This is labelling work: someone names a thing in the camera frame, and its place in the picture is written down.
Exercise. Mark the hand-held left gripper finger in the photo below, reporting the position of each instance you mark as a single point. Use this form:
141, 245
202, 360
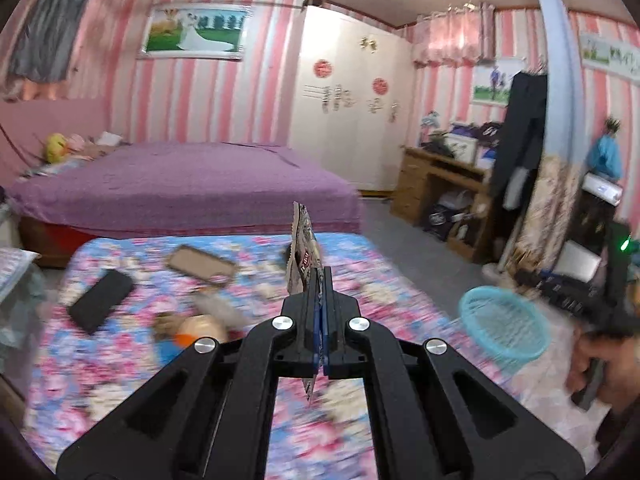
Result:
327, 322
316, 322

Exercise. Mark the printed snack packet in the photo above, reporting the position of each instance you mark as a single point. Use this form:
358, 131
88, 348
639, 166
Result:
302, 240

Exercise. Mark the blue plastic basket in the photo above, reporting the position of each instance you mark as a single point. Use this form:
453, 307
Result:
505, 330

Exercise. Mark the person's right hand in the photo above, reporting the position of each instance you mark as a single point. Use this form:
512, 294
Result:
625, 370

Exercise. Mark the white appliance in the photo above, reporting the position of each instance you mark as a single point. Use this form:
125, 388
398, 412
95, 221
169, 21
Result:
600, 189

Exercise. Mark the blue hanging garment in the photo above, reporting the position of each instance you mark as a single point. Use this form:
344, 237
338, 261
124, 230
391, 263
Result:
605, 155

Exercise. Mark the brown cardboard piece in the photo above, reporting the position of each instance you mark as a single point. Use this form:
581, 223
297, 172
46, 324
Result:
200, 265

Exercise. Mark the black bag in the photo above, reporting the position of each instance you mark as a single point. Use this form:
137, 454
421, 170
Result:
442, 219

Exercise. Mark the wooden desk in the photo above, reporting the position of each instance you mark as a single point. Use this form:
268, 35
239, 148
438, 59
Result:
415, 180

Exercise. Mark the floral door curtain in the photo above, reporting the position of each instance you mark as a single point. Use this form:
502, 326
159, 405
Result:
555, 110

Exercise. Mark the black hanging garment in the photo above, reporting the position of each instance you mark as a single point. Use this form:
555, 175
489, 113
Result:
522, 125

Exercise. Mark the white plastic bag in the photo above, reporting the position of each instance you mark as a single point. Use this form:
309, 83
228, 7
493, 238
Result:
456, 200

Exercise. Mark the floral blanket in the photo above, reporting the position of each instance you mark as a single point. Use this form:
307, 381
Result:
125, 360

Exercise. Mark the purple bed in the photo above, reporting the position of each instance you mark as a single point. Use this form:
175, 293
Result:
175, 185

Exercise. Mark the white wardrobe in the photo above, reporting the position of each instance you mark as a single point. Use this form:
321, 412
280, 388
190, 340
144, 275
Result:
350, 110

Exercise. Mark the black flat case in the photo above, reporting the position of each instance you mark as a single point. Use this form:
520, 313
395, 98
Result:
100, 300

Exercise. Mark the pink ruffled curtain valance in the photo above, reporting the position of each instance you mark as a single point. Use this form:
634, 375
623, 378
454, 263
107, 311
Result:
452, 35

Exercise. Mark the pale blue cloth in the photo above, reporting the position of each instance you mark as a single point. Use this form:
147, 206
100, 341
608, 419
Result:
17, 300

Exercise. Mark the yellow plush toy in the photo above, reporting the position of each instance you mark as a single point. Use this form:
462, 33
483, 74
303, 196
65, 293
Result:
56, 147

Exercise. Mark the grey hanging cloth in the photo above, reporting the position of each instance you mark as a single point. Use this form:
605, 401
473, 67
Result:
47, 25

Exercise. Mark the long wall poster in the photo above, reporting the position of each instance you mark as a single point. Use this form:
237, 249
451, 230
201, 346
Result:
610, 55

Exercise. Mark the small wall poster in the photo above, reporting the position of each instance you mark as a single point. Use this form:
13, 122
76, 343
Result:
492, 85

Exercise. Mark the wedding wall poster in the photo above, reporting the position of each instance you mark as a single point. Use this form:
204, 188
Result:
195, 32

